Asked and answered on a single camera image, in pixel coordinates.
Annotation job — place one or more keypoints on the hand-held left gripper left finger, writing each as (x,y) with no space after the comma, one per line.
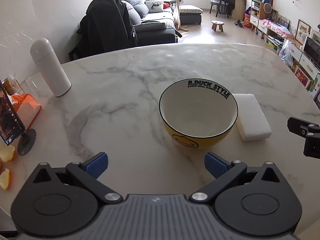
(96,165)

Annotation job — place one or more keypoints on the pink floral cloth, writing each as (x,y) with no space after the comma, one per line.
(277,27)

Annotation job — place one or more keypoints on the white green carton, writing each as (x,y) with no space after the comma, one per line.
(315,85)

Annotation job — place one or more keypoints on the grey armchair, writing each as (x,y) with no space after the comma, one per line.
(216,2)

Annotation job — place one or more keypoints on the checked ottoman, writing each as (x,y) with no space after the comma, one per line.
(190,15)

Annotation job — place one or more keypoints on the clear drinking glass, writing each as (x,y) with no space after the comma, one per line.
(30,86)

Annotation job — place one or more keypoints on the gold beverage can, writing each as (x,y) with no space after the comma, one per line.
(10,86)

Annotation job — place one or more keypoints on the black smartphone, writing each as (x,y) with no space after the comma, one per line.
(7,115)

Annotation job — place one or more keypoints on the white sponge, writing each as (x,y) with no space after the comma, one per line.
(252,120)

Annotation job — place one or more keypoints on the orange plush toy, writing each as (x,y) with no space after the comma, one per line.
(166,5)

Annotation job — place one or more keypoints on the wooden shelf cabinet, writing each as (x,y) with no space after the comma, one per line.
(257,15)

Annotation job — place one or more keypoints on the small wooden stool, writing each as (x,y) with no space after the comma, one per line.
(217,25)

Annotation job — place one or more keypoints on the white low cabinet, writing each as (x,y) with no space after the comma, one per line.
(297,52)

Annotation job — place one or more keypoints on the orange tissue box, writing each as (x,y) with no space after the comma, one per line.
(27,107)

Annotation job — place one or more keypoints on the black jacket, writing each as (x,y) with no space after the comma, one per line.
(107,22)

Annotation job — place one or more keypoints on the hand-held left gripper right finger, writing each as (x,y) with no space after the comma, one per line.
(215,165)

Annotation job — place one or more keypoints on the deer print cushion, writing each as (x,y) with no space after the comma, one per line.
(154,6)

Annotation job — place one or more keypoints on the black microwave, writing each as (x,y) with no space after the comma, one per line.
(312,50)

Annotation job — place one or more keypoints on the yellow duck bowl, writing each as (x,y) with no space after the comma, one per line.
(197,115)

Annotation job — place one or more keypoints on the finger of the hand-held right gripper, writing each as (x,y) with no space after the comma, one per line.
(312,145)
(297,127)

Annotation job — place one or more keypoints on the grey sofa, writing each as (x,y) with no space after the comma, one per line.
(155,22)

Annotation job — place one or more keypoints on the red gift box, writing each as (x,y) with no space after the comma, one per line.
(248,21)

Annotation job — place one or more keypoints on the white thermos bottle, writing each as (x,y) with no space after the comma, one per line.
(50,67)

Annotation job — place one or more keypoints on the wooden desk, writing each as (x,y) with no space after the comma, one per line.
(240,5)

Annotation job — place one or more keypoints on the clear plastic bag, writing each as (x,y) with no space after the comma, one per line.
(286,52)

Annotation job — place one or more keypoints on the wooden coat rack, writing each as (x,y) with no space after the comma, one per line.
(178,7)

